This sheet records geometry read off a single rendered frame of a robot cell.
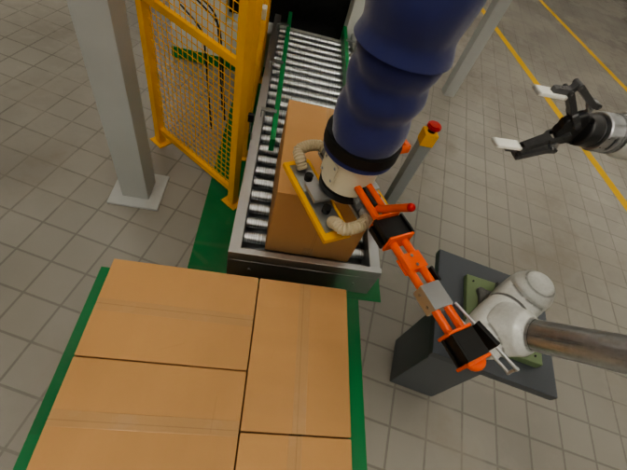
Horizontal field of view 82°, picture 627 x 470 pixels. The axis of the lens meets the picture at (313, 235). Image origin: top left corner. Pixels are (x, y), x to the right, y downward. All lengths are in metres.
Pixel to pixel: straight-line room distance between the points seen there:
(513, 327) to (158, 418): 1.18
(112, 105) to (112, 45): 0.32
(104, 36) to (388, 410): 2.20
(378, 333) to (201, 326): 1.14
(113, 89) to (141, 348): 1.20
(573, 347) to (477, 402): 1.25
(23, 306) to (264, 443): 1.45
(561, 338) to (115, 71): 1.99
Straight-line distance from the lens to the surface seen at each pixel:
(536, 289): 1.45
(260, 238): 1.72
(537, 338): 1.31
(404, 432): 2.18
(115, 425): 1.46
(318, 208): 1.15
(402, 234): 1.01
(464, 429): 2.36
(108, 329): 1.56
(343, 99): 0.98
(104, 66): 2.00
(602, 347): 1.24
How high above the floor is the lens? 1.95
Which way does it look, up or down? 52 degrees down
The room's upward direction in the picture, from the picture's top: 22 degrees clockwise
